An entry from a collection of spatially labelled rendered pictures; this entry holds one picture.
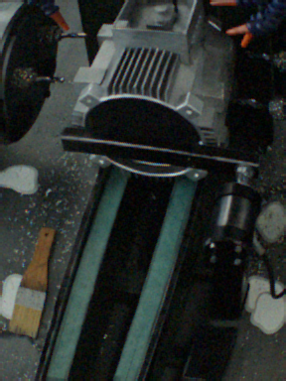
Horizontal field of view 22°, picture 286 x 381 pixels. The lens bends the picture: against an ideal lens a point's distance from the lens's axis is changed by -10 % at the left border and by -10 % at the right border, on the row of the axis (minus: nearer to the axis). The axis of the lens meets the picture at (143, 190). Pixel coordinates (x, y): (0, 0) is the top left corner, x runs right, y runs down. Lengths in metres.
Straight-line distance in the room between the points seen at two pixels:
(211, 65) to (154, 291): 0.30
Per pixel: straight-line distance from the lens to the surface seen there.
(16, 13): 1.01
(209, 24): 1.03
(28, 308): 1.11
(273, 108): 0.94
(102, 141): 0.96
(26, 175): 1.25
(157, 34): 0.94
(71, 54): 1.43
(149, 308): 0.96
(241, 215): 0.87
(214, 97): 0.94
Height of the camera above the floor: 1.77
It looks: 54 degrees down
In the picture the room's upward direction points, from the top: 10 degrees counter-clockwise
